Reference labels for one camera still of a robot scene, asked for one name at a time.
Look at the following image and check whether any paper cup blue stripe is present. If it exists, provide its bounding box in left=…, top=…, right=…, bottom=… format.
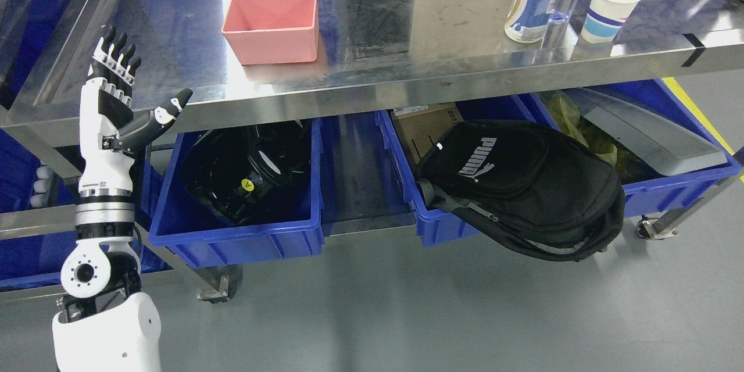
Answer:
left=580, top=0, right=641, bottom=44

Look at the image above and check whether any blue bin with helmet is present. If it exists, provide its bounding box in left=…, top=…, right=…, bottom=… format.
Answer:
left=151, top=119, right=324, bottom=269

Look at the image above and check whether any steel table cart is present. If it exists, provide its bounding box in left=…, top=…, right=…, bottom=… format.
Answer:
left=0, top=0, right=744, bottom=304

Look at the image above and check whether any blue bin right under table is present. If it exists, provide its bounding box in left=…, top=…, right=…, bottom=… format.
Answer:
left=530, top=80, right=742, bottom=217

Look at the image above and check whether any blue bin far left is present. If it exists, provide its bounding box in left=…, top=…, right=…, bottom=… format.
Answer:
left=1, top=132, right=164, bottom=292

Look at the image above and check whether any yellow green plastic bag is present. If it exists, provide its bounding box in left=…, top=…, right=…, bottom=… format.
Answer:
left=538, top=90, right=617, bottom=166

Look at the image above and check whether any black Puma backpack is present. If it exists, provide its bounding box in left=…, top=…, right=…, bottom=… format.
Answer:
left=416, top=120, right=625, bottom=262

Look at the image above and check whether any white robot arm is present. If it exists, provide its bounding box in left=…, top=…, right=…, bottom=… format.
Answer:
left=52, top=184, right=162, bottom=371

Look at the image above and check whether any grey plastic tray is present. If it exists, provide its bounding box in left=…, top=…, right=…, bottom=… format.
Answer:
left=565, top=86, right=727, bottom=176

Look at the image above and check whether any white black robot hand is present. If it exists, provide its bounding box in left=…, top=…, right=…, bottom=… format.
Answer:
left=78, top=27, right=193, bottom=198

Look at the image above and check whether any blue bin with backpack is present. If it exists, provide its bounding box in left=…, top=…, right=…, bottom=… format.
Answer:
left=375, top=94, right=538, bottom=246

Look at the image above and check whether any black helmet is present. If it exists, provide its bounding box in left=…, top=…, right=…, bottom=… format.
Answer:
left=181, top=119, right=313, bottom=226

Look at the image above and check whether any pink storage box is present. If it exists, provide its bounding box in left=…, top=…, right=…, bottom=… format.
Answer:
left=221, top=0, right=320, bottom=65

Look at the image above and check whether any cardboard box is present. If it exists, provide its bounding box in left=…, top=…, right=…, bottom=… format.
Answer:
left=389, top=102, right=463, bottom=168

